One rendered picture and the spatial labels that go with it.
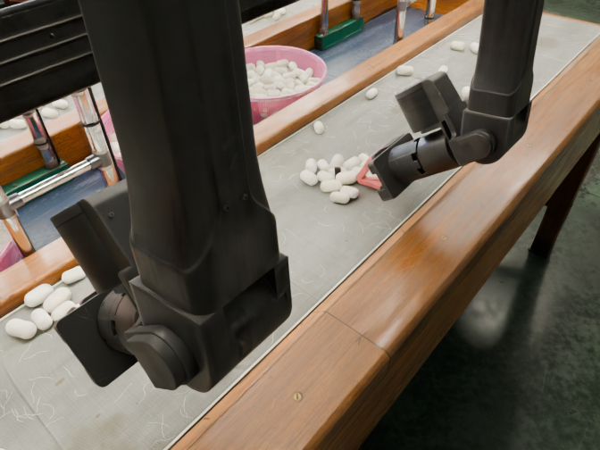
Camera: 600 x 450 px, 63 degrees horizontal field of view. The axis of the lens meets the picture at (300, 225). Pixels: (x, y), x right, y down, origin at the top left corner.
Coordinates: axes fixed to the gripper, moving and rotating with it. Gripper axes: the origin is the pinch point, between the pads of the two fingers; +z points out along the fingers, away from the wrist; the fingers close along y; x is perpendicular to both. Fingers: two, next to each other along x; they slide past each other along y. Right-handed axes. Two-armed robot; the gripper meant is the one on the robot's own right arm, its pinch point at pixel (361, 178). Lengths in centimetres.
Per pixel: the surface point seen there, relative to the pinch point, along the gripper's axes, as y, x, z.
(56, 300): 45.9, -10.3, 11.5
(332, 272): 18.3, 6.5, -5.1
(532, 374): -40, 81, 22
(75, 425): 53, 1, 1
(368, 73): -31.3, -13.6, 15.0
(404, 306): 18.8, 12.1, -15.5
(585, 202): -127, 73, 32
